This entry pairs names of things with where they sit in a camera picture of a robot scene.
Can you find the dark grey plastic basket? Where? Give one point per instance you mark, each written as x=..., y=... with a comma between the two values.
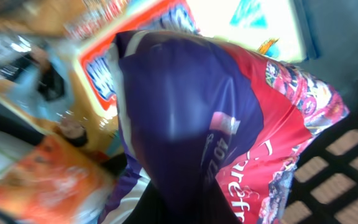
x=325, y=187

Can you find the purple red pad package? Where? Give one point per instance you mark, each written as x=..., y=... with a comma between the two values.
x=212, y=132

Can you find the small orange snack packet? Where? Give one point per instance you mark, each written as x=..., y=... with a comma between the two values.
x=54, y=183

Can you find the yellow snack bag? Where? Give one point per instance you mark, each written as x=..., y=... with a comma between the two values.
x=54, y=62

